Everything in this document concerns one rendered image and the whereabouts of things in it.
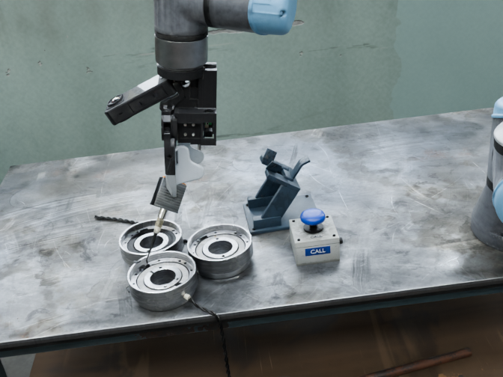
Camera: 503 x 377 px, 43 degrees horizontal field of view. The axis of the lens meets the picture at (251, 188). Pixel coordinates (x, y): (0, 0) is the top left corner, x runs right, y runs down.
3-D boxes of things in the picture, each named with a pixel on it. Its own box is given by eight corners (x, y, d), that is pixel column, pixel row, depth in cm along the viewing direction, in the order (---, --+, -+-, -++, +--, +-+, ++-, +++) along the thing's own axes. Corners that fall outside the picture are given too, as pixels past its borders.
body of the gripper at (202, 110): (215, 150, 95) (217, 73, 89) (158, 150, 95) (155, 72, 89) (215, 129, 102) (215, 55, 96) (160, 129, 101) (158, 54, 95)
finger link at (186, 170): (204, 204, 99) (204, 147, 95) (165, 204, 99) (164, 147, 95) (204, 196, 102) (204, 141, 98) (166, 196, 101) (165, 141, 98)
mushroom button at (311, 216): (303, 247, 102) (302, 221, 100) (299, 233, 105) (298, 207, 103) (328, 244, 102) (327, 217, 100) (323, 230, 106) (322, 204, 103)
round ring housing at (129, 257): (116, 250, 110) (111, 231, 108) (173, 232, 114) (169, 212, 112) (133, 283, 102) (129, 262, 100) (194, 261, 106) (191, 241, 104)
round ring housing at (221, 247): (267, 259, 104) (265, 238, 102) (218, 290, 98) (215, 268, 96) (225, 236, 111) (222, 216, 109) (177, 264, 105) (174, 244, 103)
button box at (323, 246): (296, 266, 102) (295, 241, 99) (290, 241, 108) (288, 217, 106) (346, 260, 102) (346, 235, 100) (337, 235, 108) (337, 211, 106)
